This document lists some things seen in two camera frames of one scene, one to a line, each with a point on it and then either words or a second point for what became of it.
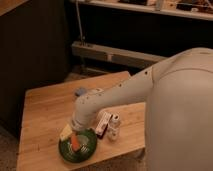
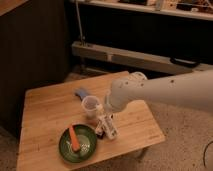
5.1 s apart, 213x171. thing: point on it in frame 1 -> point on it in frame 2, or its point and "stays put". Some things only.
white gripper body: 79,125 -> 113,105
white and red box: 104,121 stays put
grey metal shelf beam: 94,51 stays put
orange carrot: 75,142 stays put
